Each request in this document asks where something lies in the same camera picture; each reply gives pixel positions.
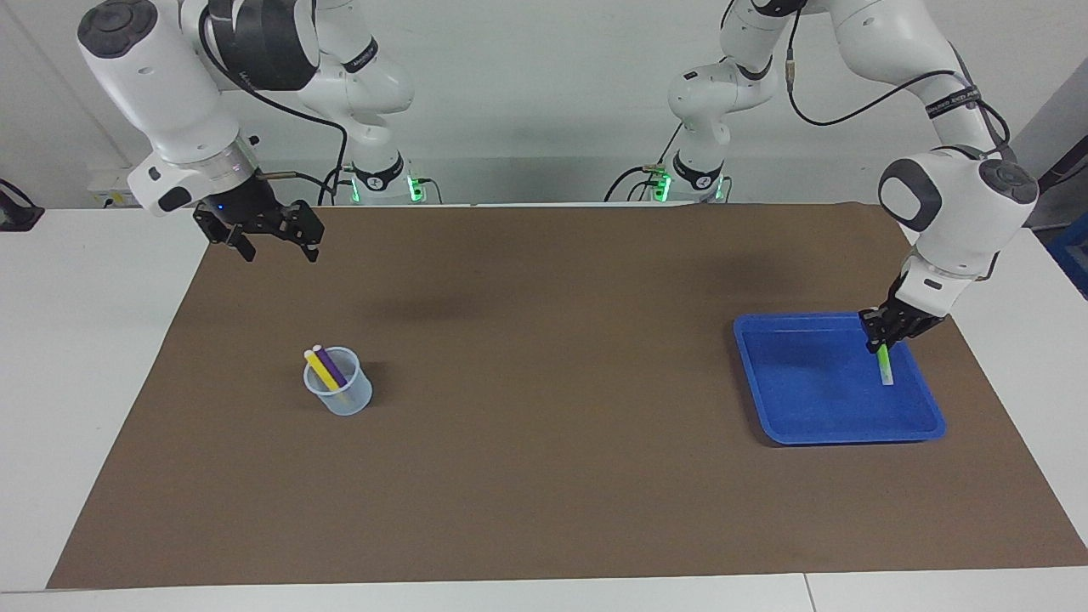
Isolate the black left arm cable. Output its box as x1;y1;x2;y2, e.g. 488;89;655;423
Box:
786;0;1012;162

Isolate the purple pen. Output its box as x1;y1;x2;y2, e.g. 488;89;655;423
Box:
312;344;349;388

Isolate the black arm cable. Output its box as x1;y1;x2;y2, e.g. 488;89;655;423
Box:
786;0;1012;162
197;0;349;205

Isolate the blue plastic tray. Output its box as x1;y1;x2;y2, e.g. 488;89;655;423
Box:
733;312;947;446

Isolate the black base cable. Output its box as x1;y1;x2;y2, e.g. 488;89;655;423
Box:
603;127;683;203
319;166;354;207

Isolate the black stand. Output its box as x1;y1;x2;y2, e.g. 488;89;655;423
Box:
1024;136;1088;228

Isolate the translucent plastic cup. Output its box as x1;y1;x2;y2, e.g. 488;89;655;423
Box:
303;346;373;417

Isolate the white power strip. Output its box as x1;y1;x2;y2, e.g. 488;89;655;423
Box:
88;166;141;209

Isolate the blue crate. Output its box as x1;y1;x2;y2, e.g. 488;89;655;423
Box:
1044;212;1088;300

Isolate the yellow pen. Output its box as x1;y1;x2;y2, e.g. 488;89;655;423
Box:
304;348;349;396

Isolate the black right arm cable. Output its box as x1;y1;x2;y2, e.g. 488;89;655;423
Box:
197;0;349;205

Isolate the black clamp device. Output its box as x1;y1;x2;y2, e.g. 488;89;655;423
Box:
0;177;45;232

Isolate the brown table mat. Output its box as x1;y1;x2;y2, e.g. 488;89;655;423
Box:
47;202;1088;590

